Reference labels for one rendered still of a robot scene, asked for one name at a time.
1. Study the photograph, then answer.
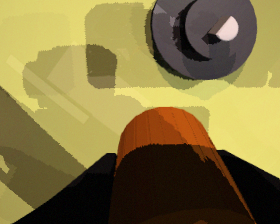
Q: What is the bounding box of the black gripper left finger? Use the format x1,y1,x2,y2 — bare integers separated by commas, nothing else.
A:
12,152,116,224

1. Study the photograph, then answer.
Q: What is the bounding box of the orange cylinder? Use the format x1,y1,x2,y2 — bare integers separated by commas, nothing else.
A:
108,107,257,224

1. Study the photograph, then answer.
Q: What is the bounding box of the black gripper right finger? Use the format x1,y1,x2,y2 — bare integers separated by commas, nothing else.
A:
218,149,280,224

